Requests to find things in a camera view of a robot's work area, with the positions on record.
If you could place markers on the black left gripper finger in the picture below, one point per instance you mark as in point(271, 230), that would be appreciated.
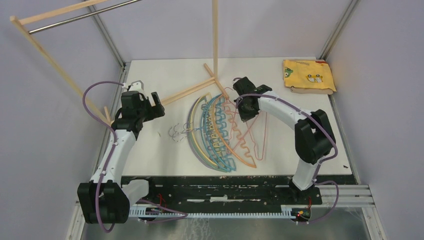
point(157, 111)
point(156, 98)

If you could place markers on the blue wavy plastic hanger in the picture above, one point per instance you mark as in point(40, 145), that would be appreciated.
point(213, 127)

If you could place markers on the pink wire hanger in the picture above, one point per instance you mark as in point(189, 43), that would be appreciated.
point(259, 133)

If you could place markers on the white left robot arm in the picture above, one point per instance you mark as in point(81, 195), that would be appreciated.
point(104, 199)

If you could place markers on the white slotted cable duct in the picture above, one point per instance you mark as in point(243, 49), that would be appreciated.
point(147, 211)

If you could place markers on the metal hanging rod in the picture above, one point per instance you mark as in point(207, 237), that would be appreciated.
point(83, 16)

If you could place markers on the yellow printed folded cloth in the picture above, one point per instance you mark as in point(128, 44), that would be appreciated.
point(305, 76)

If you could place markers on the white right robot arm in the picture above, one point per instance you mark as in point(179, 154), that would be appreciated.
point(314, 138)

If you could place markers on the yellow plastic hanger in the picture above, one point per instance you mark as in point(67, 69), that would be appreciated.
point(194, 146)

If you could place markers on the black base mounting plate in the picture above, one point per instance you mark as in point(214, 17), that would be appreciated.
point(228, 194)

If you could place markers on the purple plastic hanger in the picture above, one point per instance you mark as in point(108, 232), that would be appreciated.
point(178, 136)

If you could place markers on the wooden clothes rack frame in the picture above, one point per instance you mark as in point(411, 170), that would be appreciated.
point(213, 73)

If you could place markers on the orange wavy plastic hanger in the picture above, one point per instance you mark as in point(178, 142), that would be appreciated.
point(236, 144)

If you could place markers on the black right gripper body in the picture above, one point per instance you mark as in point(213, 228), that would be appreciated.
point(245, 113)

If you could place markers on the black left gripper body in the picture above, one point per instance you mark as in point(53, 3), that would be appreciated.
point(144, 111)

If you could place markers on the teal plastic hanger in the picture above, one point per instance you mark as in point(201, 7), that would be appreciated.
point(196, 123)

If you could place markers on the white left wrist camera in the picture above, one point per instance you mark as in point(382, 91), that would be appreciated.
point(136, 86)

